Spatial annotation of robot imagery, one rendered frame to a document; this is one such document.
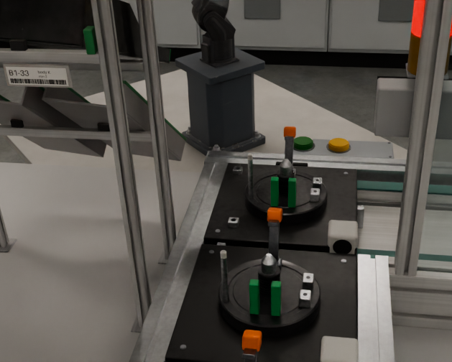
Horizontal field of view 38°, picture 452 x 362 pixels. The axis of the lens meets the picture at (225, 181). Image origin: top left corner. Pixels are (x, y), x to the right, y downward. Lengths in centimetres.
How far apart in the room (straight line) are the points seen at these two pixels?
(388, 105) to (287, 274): 27
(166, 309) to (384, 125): 39
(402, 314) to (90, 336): 48
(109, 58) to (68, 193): 64
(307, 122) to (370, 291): 75
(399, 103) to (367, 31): 328
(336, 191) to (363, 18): 303
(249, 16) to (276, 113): 252
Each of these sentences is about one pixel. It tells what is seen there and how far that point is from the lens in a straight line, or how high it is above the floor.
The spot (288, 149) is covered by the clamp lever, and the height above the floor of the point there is 104.
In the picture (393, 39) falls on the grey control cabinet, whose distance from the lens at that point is 419.
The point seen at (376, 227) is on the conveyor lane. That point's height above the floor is 92.
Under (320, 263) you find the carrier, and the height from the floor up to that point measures 97.
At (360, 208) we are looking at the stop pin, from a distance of 114.
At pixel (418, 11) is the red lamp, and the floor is 134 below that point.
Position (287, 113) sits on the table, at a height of 86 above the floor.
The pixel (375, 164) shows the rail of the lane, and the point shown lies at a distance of 128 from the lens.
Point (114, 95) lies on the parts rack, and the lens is 85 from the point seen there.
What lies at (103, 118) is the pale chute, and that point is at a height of 114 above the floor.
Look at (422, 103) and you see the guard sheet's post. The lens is 87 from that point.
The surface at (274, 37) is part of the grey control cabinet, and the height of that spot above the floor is 19.
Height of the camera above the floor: 160
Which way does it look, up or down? 32 degrees down
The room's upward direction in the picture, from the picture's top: 3 degrees counter-clockwise
